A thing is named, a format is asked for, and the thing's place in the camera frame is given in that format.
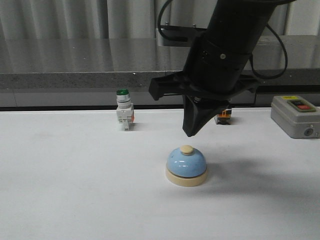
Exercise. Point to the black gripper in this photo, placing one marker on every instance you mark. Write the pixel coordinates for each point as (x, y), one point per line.
(210, 73)

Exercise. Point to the blue call bell cream base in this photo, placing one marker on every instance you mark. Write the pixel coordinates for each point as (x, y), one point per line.
(186, 166)

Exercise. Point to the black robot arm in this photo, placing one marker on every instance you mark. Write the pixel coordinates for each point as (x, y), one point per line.
(236, 25)

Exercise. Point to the grey control box red button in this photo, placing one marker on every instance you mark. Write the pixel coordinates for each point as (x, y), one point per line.
(298, 118)

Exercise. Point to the dark grey stone counter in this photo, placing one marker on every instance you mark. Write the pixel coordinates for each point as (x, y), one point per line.
(85, 73)

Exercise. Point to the grey curtain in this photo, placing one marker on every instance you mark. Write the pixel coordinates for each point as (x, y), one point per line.
(134, 19)

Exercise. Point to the black rotary selector switch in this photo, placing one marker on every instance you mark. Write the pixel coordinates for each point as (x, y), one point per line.
(224, 117)

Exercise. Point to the green pushbutton switch white body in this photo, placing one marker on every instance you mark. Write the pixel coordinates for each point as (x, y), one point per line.
(125, 108)

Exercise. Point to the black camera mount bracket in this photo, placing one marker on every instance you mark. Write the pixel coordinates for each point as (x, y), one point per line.
(177, 36)

